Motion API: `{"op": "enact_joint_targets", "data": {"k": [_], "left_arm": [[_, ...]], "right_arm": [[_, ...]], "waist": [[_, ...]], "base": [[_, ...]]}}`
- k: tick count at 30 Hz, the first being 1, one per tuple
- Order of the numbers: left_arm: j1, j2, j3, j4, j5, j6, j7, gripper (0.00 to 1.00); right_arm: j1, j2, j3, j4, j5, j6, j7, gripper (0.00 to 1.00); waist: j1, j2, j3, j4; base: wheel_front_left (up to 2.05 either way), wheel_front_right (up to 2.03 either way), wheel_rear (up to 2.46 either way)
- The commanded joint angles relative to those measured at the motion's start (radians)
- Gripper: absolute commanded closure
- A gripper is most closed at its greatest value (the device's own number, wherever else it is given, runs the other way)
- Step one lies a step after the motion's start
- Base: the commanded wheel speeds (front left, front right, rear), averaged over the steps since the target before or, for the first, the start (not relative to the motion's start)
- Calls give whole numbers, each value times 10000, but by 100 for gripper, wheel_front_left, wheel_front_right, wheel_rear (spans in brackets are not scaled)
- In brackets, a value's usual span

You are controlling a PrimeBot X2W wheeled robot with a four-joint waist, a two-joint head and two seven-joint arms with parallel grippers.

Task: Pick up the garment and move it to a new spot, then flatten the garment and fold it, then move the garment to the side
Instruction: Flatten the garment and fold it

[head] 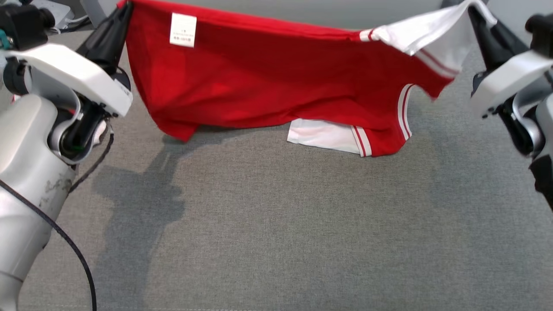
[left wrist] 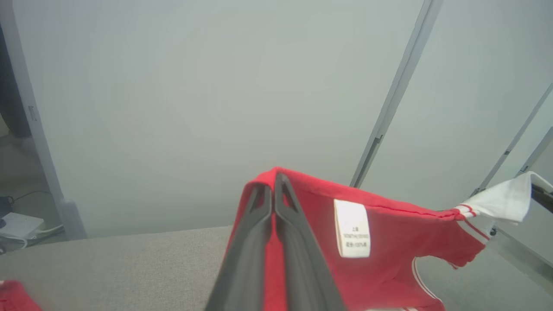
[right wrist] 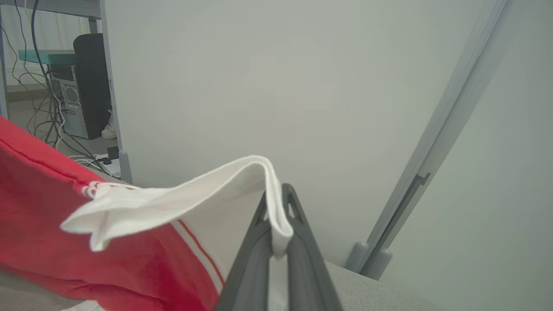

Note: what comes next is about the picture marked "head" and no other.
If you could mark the red white basketball jersey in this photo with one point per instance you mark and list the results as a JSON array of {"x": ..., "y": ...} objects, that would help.
[{"x": 276, "y": 77}]

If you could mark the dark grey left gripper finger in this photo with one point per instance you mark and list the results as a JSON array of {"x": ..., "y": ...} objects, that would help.
[
  {"x": 101, "y": 32},
  {"x": 116, "y": 47}
]

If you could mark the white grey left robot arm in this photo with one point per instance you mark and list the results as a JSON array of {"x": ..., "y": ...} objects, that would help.
[{"x": 26, "y": 155}]

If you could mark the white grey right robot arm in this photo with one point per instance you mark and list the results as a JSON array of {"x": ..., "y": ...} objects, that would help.
[{"x": 546, "y": 116}]

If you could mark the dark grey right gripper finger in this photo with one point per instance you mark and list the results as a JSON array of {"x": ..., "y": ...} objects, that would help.
[
  {"x": 484, "y": 43},
  {"x": 505, "y": 43}
]

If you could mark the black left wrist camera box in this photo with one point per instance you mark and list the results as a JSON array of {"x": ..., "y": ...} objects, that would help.
[{"x": 23, "y": 23}]

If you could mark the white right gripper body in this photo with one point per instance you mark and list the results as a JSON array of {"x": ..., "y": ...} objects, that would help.
[{"x": 505, "y": 82}]

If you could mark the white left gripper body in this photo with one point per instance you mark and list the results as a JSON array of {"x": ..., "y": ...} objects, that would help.
[{"x": 82, "y": 75}]

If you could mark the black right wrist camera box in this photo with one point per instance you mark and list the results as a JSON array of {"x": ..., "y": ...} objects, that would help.
[{"x": 542, "y": 34}]

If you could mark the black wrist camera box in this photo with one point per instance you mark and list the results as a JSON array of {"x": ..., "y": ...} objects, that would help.
[
  {"x": 542, "y": 34},
  {"x": 23, "y": 23}
]

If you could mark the white power strip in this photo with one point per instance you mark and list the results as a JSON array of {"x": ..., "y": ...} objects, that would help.
[{"x": 56, "y": 11}]

